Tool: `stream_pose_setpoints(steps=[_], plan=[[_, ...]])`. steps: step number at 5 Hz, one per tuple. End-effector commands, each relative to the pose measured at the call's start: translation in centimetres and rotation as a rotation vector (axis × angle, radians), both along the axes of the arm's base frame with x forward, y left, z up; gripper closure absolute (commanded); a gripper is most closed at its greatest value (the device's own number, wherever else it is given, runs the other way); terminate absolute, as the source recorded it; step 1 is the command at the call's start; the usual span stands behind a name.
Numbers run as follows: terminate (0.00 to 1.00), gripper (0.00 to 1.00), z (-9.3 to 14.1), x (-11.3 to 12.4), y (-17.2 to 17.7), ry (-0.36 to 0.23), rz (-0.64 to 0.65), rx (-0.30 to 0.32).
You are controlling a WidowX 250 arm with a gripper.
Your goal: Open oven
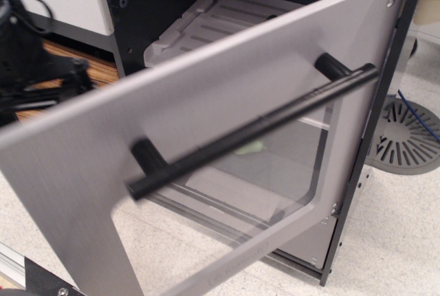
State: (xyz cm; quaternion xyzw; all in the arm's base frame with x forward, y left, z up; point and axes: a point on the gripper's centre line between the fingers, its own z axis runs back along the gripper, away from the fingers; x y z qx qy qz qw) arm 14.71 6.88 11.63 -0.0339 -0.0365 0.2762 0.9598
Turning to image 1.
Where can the aluminium rail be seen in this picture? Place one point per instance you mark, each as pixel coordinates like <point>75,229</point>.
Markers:
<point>12,268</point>

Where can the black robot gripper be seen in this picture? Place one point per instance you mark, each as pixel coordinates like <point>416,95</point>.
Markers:
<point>31,77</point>

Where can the grey oven rack shelf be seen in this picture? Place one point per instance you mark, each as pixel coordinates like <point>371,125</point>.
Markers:
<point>244,88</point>

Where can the grey round slotted base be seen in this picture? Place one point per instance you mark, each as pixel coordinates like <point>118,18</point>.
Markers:
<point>406,140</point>

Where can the black oven door handle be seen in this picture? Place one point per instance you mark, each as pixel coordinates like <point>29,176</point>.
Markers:
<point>158,172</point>

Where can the grey toy oven door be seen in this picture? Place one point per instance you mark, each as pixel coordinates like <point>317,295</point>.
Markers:
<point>164,247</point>

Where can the black base plate with screw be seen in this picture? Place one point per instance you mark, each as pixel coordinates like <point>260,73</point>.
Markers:
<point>40,281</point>

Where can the green toy pear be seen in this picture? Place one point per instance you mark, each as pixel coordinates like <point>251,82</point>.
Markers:
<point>252,147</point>

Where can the grey lower oven drawer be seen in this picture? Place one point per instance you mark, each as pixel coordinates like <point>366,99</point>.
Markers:
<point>306,244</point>

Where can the black toy kitchen frame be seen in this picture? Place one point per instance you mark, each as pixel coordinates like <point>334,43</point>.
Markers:
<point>378,121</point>

